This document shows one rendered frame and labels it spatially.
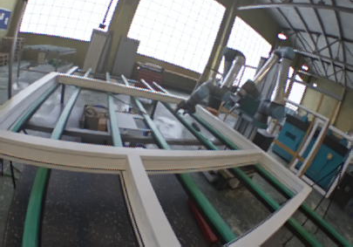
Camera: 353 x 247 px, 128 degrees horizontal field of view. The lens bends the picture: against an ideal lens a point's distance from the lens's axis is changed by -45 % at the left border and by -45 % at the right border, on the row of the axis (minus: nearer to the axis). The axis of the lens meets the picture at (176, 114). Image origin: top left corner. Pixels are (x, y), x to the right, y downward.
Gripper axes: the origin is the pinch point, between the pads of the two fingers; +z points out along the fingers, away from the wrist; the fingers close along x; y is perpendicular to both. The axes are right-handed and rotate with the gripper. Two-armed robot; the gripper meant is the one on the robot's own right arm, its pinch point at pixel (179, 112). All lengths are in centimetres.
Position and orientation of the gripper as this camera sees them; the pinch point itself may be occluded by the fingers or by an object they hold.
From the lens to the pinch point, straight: 135.7
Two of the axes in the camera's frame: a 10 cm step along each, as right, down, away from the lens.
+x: -8.4, -1.3, -5.2
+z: -5.1, 4.7, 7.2
